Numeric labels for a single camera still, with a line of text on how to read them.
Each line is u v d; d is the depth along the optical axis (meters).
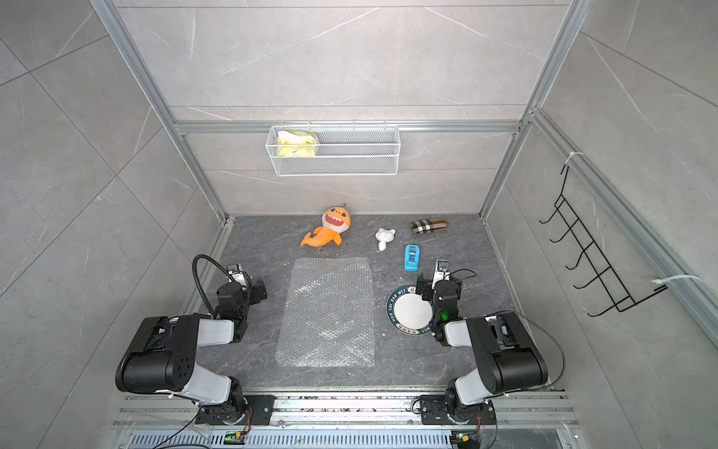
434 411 0.73
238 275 0.82
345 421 0.73
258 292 0.88
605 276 0.64
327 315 0.90
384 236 1.09
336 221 1.07
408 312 0.95
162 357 0.45
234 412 0.67
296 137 0.87
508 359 0.45
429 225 1.13
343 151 1.01
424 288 0.83
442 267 0.79
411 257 1.04
